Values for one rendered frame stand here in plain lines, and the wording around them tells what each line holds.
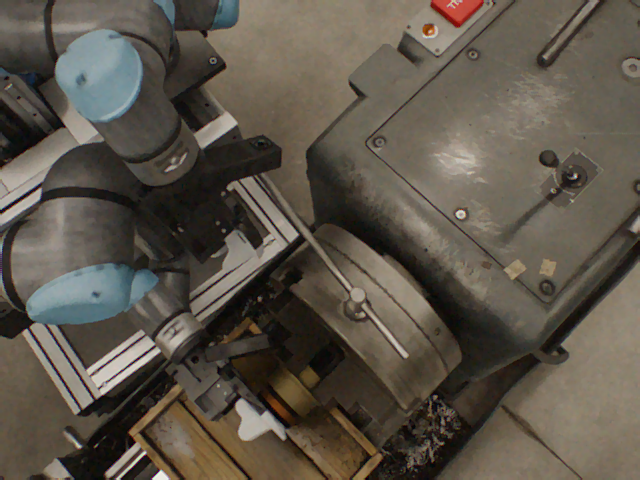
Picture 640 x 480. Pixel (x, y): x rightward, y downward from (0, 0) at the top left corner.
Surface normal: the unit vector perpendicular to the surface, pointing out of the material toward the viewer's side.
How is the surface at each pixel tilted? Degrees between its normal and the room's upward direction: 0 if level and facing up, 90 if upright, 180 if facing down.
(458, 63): 0
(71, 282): 10
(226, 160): 37
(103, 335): 0
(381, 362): 28
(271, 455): 0
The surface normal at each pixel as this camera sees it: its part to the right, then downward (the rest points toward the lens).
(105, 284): 0.70, -0.18
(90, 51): -0.33, -0.55
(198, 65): -0.04, -0.29
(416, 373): 0.51, 0.31
